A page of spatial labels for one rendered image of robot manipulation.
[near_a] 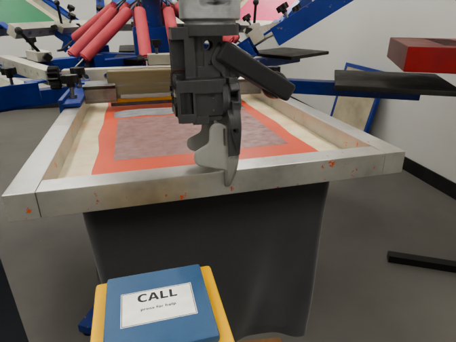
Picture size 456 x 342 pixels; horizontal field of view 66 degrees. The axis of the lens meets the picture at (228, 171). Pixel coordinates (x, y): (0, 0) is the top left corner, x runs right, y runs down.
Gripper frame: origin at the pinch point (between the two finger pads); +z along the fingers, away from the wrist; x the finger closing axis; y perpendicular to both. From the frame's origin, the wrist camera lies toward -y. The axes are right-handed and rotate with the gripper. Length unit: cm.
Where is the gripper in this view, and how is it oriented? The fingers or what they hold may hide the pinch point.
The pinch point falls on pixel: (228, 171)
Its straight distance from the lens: 51.7
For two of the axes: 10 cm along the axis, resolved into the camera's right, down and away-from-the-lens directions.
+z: 0.1, 9.2, 3.9
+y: -9.7, 1.1, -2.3
